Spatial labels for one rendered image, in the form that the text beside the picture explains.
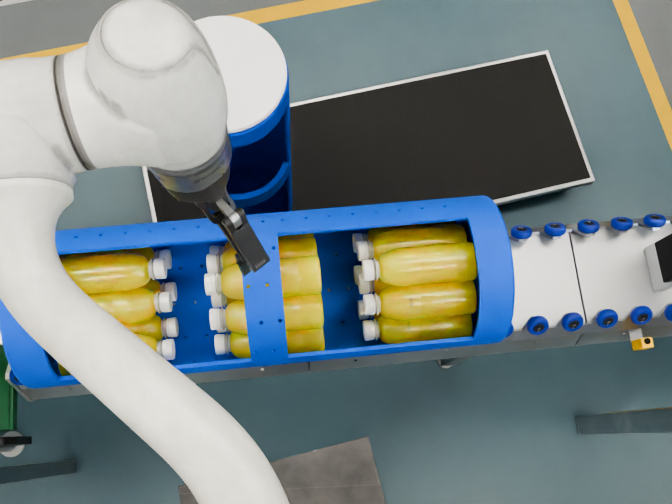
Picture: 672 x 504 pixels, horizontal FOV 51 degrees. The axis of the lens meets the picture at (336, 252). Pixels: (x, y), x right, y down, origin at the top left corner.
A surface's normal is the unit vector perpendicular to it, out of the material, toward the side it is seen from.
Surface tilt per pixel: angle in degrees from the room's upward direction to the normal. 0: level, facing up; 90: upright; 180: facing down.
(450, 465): 0
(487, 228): 19
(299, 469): 4
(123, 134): 67
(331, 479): 4
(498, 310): 44
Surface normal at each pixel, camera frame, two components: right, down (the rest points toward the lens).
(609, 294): 0.05, -0.25
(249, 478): 0.40, -0.42
